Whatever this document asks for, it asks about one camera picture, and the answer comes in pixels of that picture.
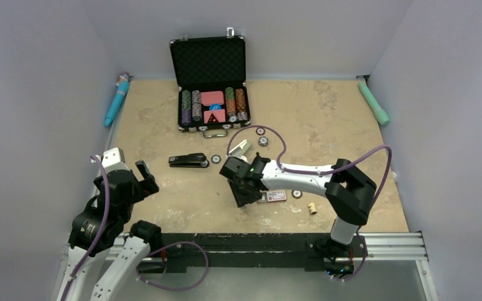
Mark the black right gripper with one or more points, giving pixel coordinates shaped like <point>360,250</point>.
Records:
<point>241,199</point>

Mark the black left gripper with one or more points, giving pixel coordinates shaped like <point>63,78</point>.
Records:
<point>146,186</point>

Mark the red white staple box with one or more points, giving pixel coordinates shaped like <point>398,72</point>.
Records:
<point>274,196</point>

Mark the black stapler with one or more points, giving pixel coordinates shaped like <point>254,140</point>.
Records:
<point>195,160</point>

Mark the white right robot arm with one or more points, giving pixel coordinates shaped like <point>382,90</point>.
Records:
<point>349,190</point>

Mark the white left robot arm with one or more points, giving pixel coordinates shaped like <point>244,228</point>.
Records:
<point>96,228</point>

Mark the poker chip near stapler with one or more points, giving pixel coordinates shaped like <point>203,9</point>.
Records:
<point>215,159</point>

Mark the brown poker chip right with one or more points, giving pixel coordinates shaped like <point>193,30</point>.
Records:
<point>296,194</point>

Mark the grey loose poker chip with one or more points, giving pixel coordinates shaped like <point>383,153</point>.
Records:
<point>263,141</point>

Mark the upper loose poker chip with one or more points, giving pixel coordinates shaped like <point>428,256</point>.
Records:
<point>260,131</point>

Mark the white chess rook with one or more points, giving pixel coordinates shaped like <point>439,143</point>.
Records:
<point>312,209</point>

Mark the blue marker pen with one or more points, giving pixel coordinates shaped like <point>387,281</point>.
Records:
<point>123,85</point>

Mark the black poker chip case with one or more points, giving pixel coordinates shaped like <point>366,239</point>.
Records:
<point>212,82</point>

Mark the green marker pen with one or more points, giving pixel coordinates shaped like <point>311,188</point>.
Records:
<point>379,113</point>

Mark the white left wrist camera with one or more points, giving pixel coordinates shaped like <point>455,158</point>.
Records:
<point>111,160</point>

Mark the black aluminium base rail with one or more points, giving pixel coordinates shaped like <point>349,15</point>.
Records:
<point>310,251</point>

